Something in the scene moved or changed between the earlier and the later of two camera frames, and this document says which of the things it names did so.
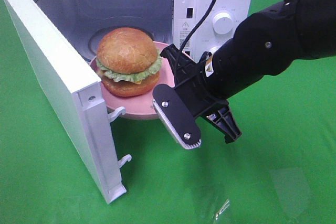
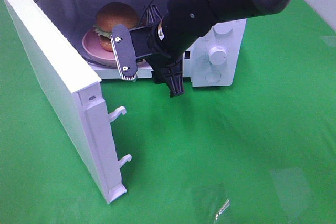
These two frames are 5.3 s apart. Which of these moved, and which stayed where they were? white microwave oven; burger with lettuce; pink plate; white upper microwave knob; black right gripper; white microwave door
Moved: pink plate; black right gripper; burger with lettuce
Stayed: white microwave oven; white microwave door; white upper microwave knob
